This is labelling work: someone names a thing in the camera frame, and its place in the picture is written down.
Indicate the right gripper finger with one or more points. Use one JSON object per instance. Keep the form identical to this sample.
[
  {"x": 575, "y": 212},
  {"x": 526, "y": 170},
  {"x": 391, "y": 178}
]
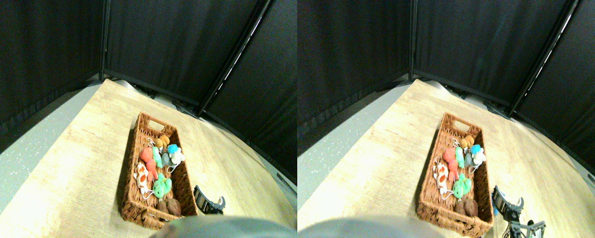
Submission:
[
  {"x": 499, "y": 199},
  {"x": 201, "y": 199},
  {"x": 221, "y": 203},
  {"x": 519, "y": 204}
]

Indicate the brown mouse toy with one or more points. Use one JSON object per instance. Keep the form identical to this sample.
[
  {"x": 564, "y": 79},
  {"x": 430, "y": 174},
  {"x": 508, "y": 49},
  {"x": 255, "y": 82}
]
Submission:
[
  {"x": 171, "y": 207},
  {"x": 468, "y": 208}
]

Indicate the green mouse toy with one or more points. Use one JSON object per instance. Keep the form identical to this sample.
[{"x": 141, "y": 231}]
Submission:
[
  {"x": 157, "y": 156},
  {"x": 459, "y": 156},
  {"x": 162, "y": 186},
  {"x": 463, "y": 186}
]

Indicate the white orange spotted mouse toy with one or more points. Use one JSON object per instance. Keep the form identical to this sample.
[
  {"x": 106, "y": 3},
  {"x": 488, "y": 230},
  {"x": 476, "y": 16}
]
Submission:
[
  {"x": 441, "y": 176},
  {"x": 141, "y": 176}
]

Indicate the red mouse toy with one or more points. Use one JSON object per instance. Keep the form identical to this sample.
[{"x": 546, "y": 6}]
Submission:
[
  {"x": 147, "y": 157},
  {"x": 451, "y": 157}
]

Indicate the brown wicker basket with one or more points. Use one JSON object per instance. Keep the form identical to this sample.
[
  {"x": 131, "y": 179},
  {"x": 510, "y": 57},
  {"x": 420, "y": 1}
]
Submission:
[
  {"x": 131, "y": 198},
  {"x": 426, "y": 198}
]

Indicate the black curtain stand pole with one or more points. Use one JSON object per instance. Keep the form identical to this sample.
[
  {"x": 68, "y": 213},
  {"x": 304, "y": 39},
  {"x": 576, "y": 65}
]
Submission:
[
  {"x": 542, "y": 54},
  {"x": 105, "y": 42},
  {"x": 413, "y": 42},
  {"x": 233, "y": 54}
]

